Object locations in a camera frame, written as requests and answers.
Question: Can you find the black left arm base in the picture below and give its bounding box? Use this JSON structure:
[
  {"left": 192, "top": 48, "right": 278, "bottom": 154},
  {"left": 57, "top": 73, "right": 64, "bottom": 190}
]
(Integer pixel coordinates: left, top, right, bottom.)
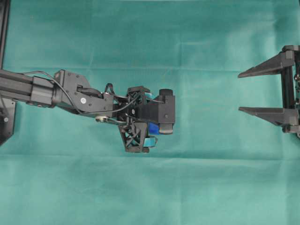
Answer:
[{"left": 0, "top": 97, "right": 16, "bottom": 145}]

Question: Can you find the green table cloth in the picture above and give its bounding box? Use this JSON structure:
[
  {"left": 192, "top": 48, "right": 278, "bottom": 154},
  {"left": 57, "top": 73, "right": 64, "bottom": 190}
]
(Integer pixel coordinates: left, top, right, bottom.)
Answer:
[{"left": 0, "top": 0, "right": 300, "bottom": 225}]

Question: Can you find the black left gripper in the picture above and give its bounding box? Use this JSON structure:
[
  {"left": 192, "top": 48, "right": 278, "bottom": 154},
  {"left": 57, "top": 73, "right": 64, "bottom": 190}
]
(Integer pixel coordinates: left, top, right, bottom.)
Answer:
[{"left": 112, "top": 86, "right": 158, "bottom": 153}]

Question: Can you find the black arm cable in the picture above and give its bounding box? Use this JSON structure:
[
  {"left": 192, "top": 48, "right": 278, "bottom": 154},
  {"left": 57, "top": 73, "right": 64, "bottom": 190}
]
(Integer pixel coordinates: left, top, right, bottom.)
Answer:
[{"left": 22, "top": 71, "right": 139, "bottom": 115}]

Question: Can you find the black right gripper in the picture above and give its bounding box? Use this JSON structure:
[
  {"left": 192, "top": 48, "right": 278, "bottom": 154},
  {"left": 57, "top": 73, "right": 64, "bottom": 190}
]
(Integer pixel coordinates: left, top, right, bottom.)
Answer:
[{"left": 238, "top": 45, "right": 300, "bottom": 137}]

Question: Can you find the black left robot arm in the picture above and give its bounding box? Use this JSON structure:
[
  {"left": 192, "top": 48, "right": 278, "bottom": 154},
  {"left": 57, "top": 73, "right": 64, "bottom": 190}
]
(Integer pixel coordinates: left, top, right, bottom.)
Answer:
[{"left": 0, "top": 70, "right": 164, "bottom": 153}]

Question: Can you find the black table frame rail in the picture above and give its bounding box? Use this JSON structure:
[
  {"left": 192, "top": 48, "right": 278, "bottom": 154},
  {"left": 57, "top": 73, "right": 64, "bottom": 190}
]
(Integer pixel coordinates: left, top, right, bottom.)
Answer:
[{"left": 0, "top": 0, "right": 11, "bottom": 69}]

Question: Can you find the blue block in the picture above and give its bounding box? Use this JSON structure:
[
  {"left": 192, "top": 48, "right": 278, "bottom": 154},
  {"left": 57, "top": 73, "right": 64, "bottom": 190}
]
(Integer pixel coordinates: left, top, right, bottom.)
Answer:
[{"left": 148, "top": 123, "right": 159, "bottom": 135}]

